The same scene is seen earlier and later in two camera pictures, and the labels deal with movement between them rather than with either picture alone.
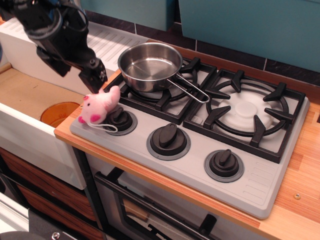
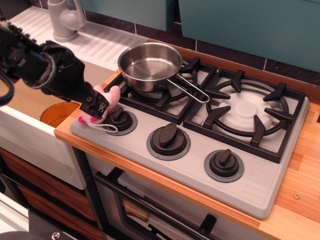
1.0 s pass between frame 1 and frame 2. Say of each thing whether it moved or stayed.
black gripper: moved
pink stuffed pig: stayed
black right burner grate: stayed
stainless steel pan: stayed
